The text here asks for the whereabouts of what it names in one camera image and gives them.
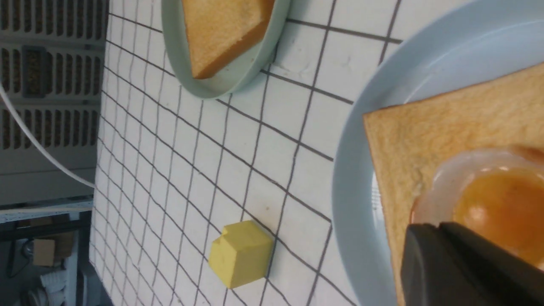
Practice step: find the yellow cube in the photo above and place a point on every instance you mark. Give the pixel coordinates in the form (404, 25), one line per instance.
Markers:
(241, 254)

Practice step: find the grey vented cabinet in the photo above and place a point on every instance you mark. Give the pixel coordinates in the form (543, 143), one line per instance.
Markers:
(52, 58)

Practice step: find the pale green plate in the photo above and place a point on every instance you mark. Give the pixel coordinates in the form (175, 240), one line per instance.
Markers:
(238, 72)

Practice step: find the checkered white tablecloth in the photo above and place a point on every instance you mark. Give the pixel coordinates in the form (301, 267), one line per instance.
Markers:
(174, 169)

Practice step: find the fried egg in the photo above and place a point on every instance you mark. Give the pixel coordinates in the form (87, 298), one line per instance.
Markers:
(496, 192)

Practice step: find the toast slice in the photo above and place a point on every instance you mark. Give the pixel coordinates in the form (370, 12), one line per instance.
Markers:
(219, 31)
(409, 142)

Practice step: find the cardboard box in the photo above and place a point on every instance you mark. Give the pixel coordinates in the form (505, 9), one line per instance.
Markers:
(50, 249)

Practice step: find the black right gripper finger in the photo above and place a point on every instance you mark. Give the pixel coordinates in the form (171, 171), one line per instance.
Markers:
(451, 265)

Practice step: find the light blue plate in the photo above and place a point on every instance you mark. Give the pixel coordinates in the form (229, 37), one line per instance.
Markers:
(476, 42)

